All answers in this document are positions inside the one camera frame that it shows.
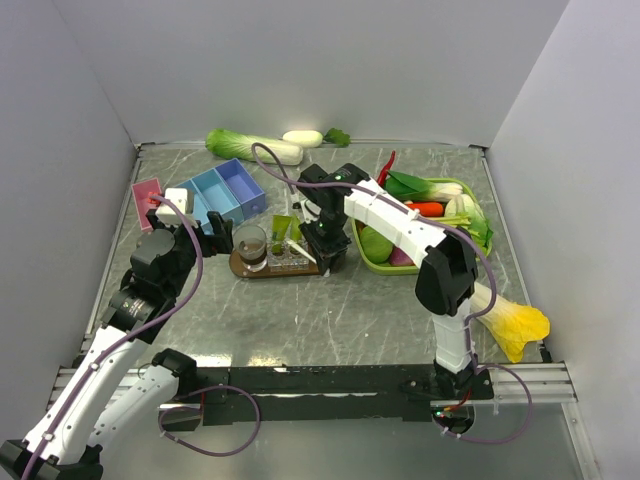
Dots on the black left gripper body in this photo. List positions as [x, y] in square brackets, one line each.
[187, 245]

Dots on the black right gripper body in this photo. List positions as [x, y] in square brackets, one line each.
[327, 236]

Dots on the green toothpaste tube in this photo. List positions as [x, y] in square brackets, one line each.
[295, 233]
[280, 225]

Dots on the clear textured plastic holder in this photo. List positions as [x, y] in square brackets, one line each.
[289, 261]

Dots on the frosted clear glass cup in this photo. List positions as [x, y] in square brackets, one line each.
[250, 242]

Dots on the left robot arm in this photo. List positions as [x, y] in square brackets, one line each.
[67, 442]

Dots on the yellow cabbage by arm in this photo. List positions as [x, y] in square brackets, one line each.
[513, 326]

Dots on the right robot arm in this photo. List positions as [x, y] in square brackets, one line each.
[445, 258]

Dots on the brown wooden tray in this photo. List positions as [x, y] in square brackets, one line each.
[238, 269]

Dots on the round green cabbage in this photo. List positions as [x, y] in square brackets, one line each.
[375, 246]

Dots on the teal drawer box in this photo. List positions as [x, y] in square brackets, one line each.
[200, 207]

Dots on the purple onion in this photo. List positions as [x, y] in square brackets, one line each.
[399, 258]

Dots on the pink drawer box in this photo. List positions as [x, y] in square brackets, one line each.
[141, 192]

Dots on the green plastic vegetable basket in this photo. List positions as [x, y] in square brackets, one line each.
[386, 268]

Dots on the red chili pepper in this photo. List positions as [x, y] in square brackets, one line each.
[383, 174]

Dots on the purple drawer box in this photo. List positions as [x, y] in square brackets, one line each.
[250, 196]

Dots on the bok choy in basket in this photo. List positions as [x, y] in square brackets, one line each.
[408, 188]

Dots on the orange carrot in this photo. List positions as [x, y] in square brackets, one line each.
[427, 209]

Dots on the white daikon radish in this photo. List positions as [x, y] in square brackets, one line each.
[314, 139]

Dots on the napa cabbage on table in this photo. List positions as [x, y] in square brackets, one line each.
[229, 144]

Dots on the napa cabbage in basket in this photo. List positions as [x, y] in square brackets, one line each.
[464, 208]

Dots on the white celery stalk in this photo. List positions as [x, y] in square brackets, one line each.
[460, 225]

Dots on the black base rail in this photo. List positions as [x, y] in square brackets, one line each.
[226, 395]

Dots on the aluminium frame rail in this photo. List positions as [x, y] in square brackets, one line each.
[526, 384]

